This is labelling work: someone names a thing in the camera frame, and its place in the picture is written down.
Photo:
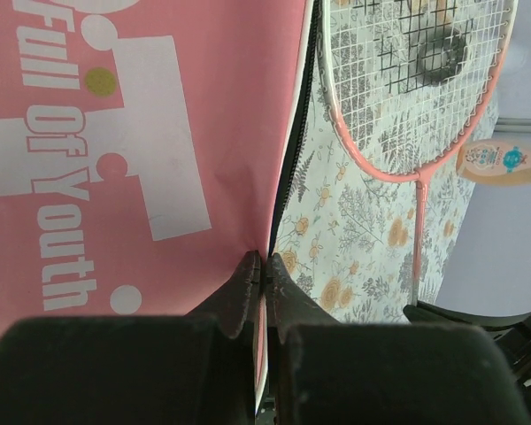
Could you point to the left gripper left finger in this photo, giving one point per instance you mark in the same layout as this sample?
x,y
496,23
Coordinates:
x,y
192,369

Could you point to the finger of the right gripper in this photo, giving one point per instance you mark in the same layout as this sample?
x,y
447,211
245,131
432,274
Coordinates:
x,y
512,334

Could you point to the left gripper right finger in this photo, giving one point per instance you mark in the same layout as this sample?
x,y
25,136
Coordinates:
x,y
328,372

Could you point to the pink racket cover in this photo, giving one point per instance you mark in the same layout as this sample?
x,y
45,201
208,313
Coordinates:
x,y
141,147

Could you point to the pink badminton racket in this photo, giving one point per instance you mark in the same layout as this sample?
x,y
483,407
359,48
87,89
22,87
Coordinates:
x,y
406,83

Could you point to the peach lotion bottle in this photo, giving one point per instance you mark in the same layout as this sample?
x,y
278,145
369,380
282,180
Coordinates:
x,y
497,162

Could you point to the floral tablecloth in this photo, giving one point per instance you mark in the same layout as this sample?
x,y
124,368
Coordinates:
x,y
345,237

